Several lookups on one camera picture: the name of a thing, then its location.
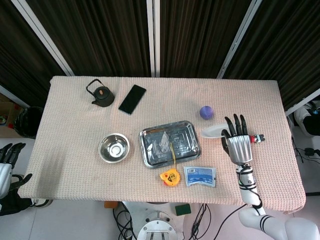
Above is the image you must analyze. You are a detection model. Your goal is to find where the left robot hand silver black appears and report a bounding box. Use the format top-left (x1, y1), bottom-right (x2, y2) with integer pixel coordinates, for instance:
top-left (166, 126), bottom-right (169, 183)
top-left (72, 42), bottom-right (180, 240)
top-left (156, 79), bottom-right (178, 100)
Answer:
top-left (0, 142), bottom-right (33, 200)

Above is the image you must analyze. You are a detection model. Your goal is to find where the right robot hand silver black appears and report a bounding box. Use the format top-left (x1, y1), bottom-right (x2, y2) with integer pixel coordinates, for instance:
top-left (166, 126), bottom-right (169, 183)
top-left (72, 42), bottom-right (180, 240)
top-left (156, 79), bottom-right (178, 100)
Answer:
top-left (220, 113), bottom-right (254, 165)

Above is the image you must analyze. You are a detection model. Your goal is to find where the white round plate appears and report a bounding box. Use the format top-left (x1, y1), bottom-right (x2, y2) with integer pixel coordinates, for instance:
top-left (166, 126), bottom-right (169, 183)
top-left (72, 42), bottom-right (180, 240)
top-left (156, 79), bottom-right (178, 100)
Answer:
top-left (201, 124), bottom-right (230, 139)

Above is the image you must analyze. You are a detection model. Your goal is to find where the stainless steel bowl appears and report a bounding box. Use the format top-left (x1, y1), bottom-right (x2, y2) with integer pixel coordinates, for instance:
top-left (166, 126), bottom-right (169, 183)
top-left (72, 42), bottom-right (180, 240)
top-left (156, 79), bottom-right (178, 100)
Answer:
top-left (98, 133), bottom-right (131, 164)

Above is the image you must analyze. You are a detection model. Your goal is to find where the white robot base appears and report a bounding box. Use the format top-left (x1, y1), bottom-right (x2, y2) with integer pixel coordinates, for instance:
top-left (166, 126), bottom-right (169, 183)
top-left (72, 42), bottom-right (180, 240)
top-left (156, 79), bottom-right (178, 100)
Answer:
top-left (122, 201), bottom-right (191, 240)

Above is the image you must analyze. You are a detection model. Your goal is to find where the rectangular metal tray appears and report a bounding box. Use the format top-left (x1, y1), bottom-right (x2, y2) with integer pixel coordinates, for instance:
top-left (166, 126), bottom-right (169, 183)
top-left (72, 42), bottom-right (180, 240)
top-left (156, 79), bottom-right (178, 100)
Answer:
top-left (139, 120), bottom-right (202, 169)

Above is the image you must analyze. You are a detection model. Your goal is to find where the small red black toy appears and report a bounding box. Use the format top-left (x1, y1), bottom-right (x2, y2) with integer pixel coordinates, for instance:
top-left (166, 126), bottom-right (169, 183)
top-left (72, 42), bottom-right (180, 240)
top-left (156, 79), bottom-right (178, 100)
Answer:
top-left (249, 134), bottom-right (266, 144)

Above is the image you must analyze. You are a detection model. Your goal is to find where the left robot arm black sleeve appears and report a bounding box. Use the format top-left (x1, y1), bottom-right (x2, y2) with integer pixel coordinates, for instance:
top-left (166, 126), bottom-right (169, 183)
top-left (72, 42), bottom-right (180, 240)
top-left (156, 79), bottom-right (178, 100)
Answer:
top-left (0, 189), bottom-right (33, 216)

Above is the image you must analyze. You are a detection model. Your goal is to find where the blue white plastic packet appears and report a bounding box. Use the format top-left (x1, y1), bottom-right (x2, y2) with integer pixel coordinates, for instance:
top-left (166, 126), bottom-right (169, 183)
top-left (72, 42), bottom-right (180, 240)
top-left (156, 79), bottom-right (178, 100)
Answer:
top-left (183, 165), bottom-right (217, 188)

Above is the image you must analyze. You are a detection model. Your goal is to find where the purple ball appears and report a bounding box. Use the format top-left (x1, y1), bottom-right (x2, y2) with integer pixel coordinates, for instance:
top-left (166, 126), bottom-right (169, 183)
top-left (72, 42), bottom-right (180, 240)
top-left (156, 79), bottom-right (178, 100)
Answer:
top-left (199, 105), bottom-right (215, 121)

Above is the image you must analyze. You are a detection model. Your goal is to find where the black waste bin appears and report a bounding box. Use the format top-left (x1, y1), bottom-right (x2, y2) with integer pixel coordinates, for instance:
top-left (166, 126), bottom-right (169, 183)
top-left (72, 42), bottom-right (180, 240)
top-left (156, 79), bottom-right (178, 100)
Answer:
top-left (13, 106), bottom-right (44, 140)

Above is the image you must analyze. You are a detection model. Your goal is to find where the cardboard box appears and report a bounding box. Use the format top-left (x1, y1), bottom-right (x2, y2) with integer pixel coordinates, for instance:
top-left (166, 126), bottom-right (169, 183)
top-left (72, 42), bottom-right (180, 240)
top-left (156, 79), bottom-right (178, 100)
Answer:
top-left (0, 100), bottom-right (19, 129)

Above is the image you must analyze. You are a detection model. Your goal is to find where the pink waffle tablecloth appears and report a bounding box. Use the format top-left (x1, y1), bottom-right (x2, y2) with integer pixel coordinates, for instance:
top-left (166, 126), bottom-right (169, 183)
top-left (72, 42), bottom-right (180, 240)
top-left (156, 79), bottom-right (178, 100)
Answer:
top-left (17, 75), bottom-right (307, 215)

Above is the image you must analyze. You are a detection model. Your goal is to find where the yellow tape measure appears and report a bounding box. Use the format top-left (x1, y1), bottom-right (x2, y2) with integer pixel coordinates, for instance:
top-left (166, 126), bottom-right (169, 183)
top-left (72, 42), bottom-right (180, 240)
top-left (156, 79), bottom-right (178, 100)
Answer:
top-left (159, 142), bottom-right (181, 187)

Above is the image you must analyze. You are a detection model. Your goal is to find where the green block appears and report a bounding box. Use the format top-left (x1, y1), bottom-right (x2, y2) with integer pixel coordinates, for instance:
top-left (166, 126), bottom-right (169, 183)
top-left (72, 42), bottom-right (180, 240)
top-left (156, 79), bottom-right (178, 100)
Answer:
top-left (174, 204), bottom-right (192, 216)

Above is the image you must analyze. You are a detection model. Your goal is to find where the dark brown pleated curtain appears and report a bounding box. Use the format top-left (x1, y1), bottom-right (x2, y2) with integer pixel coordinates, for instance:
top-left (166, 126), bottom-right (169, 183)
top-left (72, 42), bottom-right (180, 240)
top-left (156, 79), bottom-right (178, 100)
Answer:
top-left (26, 0), bottom-right (152, 77)
top-left (222, 0), bottom-right (320, 111)
top-left (0, 0), bottom-right (69, 101)
top-left (159, 0), bottom-right (256, 79)

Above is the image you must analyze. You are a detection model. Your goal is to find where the black smartphone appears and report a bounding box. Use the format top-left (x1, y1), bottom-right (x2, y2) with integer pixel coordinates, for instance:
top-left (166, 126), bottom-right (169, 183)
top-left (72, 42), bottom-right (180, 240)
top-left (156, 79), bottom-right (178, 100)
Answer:
top-left (118, 84), bottom-right (147, 116)

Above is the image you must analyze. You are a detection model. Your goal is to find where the black cast iron teapot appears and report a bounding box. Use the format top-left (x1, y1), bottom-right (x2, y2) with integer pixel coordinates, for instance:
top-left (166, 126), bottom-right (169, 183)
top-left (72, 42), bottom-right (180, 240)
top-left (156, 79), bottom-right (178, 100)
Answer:
top-left (85, 78), bottom-right (116, 108)

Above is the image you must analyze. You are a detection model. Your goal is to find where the white machine with cables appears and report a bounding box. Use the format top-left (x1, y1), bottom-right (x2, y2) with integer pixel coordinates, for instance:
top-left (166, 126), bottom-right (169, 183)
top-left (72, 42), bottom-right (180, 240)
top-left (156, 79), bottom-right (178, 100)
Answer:
top-left (292, 99), bottom-right (320, 138)

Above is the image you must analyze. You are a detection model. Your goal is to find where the white metal frame post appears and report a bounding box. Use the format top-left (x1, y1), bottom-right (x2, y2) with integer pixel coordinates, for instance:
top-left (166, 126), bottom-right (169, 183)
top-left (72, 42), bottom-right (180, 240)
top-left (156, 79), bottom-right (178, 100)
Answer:
top-left (284, 87), bottom-right (320, 116)
top-left (145, 0), bottom-right (161, 78)
top-left (0, 84), bottom-right (27, 109)
top-left (216, 0), bottom-right (263, 79)
top-left (11, 0), bottom-right (75, 77)

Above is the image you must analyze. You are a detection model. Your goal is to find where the black floor cable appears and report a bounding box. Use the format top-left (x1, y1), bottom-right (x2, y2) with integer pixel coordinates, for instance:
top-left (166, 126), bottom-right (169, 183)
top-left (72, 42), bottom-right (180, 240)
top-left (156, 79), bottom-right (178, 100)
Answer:
top-left (189, 203), bottom-right (214, 240)
top-left (112, 206), bottom-right (140, 240)

